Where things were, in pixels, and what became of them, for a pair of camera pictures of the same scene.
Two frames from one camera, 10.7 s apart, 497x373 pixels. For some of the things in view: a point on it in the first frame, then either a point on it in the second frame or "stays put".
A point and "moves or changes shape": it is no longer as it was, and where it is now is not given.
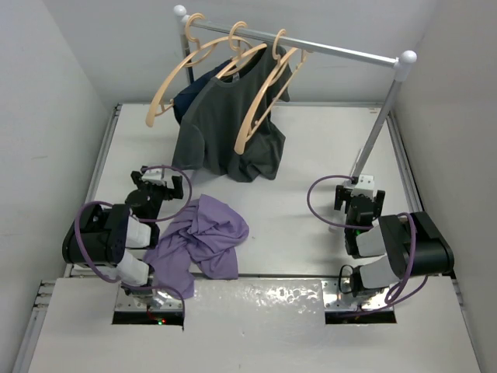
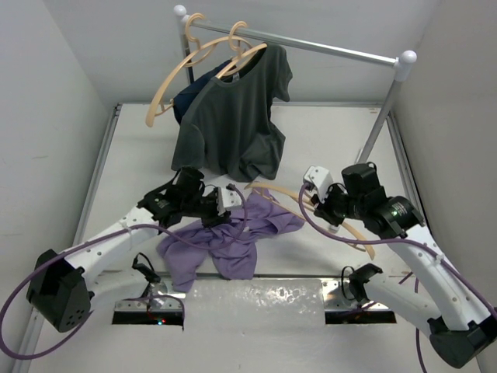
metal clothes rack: [401, 63] stays put
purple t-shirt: [203, 237] moves or changes shape
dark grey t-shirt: [213, 120] stays put
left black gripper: [174, 193] → [213, 217]
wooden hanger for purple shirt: [277, 67] → [297, 203]
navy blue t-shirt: [183, 99] stays put
